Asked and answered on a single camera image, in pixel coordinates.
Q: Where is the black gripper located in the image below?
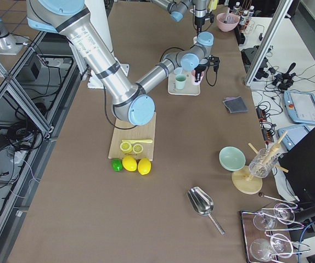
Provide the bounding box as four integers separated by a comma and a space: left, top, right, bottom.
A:
195, 16, 205, 33
194, 59, 210, 83

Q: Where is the pink plastic cup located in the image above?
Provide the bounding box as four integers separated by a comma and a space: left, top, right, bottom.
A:
191, 70, 200, 85

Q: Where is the green plastic cup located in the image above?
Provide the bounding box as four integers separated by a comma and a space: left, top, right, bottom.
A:
175, 74, 187, 90

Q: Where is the blue plastic cup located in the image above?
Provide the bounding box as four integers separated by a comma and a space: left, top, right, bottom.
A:
173, 67, 183, 76

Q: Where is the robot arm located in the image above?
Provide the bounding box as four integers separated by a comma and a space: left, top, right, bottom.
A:
26, 1, 214, 125
151, 0, 209, 35

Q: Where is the cream rectangular tray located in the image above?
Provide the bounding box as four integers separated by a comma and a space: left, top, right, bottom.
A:
167, 69, 201, 96

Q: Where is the metal muddler tool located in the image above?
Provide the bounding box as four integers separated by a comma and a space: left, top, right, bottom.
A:
223, 8, 230, 24

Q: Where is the yellow cup on rack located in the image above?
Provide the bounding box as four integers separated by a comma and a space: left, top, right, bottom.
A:
208, 0, 218, 11

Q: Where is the pink bowl with ice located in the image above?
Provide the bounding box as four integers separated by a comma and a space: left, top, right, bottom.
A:
216, 13, 240, 32

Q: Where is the grey folded cloth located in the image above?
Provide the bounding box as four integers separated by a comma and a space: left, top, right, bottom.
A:
223, 96, 248, 114

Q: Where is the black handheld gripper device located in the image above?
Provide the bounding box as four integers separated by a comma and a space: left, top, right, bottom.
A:
272, 62, 296, 91

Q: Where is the mint green bowl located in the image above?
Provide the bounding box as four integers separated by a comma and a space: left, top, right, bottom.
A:
219, 146, 246, 171

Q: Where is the yellow plastic knife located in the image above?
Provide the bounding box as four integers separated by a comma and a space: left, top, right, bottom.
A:
121, 139, 153, 144

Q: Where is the wooden cutting board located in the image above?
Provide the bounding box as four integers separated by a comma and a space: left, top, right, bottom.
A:
108, 113, 156, 161

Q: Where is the lemon half slice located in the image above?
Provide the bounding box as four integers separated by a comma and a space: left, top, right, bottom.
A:
120, 141, 133, 153
132, 144, 144, 155

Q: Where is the whole yellow lemon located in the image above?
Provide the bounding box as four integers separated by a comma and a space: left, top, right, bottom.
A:
122, 156, 138, 171
138, 158, 151, 175

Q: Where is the blue teach pendant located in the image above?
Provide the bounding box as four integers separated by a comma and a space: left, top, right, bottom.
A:
283, 90, 315, 125
277, 124, 311, 151

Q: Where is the clear glass on stand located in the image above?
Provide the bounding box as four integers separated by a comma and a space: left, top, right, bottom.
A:
249, 148, 279, 178

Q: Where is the wooden cup tree stand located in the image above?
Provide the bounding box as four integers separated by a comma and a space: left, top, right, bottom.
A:
232, 131, 289, 195

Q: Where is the green lime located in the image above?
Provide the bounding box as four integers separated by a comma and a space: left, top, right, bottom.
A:
111, 159, 123, 171

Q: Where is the metal scoop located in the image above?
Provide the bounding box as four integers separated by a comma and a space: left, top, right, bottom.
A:
187, 186, 225, 235

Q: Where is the wine glass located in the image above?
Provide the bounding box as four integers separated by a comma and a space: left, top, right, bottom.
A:
250, 233, 294, 262
253, 203, 295, 231

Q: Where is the aluminium frame post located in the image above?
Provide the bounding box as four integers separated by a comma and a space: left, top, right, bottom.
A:
244, 0, 293, 88

